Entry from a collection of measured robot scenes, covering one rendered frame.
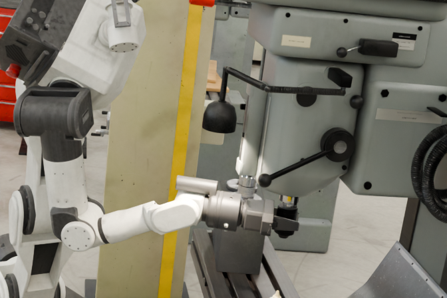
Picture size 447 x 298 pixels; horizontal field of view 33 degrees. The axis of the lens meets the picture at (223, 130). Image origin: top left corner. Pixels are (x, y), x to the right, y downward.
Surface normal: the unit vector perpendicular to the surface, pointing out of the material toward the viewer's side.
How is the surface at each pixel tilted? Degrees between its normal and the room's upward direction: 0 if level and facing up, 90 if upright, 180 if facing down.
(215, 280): 0
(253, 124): 90
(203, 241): 0
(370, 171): 90
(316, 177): 108
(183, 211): 93
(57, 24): 57
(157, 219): 93
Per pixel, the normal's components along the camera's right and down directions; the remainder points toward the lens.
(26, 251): 0.46, 0.43
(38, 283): 0.33, -0.71
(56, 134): -0.14, 0.39
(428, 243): -0.98, -0.07
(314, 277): 0.12, -0.95
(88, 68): 0.47, -0.26
